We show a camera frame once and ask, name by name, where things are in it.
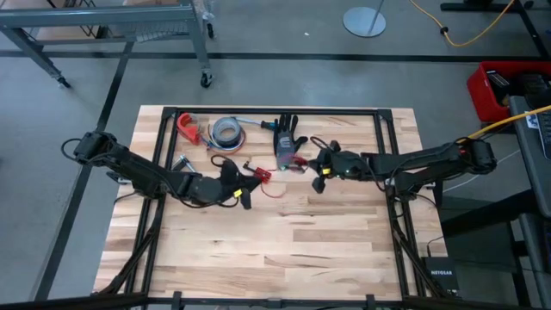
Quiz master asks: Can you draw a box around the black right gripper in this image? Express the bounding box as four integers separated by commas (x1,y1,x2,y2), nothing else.
300,140,342,194

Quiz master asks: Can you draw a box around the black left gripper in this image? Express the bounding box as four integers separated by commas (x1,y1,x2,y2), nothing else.
211,159,262,211

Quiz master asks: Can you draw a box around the red bit holder block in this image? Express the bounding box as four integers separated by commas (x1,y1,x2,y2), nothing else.
252,165,273,184

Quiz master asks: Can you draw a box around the grey work glove green cuff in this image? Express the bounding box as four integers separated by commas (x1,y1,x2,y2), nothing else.
274,113,309,171

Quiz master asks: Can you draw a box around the grey metal C-clamp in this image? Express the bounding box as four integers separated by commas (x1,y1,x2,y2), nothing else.
170,154,197,173

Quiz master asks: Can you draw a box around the red plastic clamp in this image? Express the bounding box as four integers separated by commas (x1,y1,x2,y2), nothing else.
176,112,203,146

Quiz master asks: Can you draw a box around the round metal stand base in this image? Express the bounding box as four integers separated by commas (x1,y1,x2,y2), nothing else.
342,0,387,39

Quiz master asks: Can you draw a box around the red plastic bin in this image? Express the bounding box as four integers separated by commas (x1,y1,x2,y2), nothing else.
467,59,551,125

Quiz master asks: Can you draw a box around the black rectangular device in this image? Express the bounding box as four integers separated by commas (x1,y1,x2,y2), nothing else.
486,70,512,106

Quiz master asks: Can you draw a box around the grey desk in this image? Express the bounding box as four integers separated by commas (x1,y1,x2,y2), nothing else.
507,94,551,310

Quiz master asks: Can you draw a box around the grey metal cart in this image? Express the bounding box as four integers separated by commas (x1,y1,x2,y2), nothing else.
0,0,215,90

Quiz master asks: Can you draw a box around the black equipment bundle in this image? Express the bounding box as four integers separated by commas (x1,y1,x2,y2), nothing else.
515,72,551,111

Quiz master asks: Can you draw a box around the red blue white wire coil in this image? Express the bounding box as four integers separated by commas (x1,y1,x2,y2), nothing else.
205,122,247,155

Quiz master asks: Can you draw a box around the screwdriver with black blue handle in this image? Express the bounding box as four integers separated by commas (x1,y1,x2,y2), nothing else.
232,115,279,132

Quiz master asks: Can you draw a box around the black aluminium rig frame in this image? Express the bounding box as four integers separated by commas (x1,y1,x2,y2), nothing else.
0,105,551,310

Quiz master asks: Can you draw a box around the grey duct tape roll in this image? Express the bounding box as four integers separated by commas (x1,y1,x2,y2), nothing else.
212,116,242,147

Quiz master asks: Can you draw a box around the black Netgear network switch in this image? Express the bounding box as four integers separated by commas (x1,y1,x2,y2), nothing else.
420,256,460,292

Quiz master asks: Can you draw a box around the yellow extension cable with clip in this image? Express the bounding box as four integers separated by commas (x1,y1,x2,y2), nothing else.
408,0,516,48

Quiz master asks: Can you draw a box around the yellow hanging power cable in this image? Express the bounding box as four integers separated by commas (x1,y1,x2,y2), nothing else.
467,104,551,141

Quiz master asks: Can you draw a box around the black table leg frame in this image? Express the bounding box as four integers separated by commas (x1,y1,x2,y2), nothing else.
439,0,551,61

